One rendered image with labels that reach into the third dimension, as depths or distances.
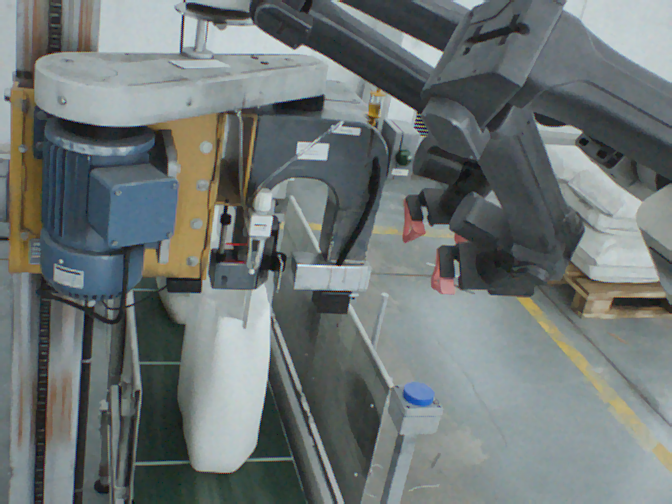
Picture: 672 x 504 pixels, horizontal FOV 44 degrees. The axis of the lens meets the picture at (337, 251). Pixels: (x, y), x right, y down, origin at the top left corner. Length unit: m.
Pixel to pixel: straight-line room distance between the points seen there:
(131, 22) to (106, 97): 2.99
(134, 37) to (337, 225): 2.75
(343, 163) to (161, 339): 1.22
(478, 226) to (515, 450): 2.09
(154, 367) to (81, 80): 1.37
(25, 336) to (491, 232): 0.91
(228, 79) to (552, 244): 0.56
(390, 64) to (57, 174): 0.48
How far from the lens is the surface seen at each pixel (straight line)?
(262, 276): 1.52
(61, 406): 1.69
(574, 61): 0.61
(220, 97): 1.25
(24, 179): 1.40
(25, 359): 1.63
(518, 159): 0.76
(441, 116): 0.65
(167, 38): 4.14
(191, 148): 1.39
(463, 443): 3.00
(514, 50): 0.60
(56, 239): 1.26
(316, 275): 1.53
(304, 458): 2.13
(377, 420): 1.89
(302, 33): 1.05
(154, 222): 1.16
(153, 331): 2.56
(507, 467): 2.97
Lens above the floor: 1.73
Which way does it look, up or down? 25 degrees down
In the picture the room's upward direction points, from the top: 11 degrees clockwise
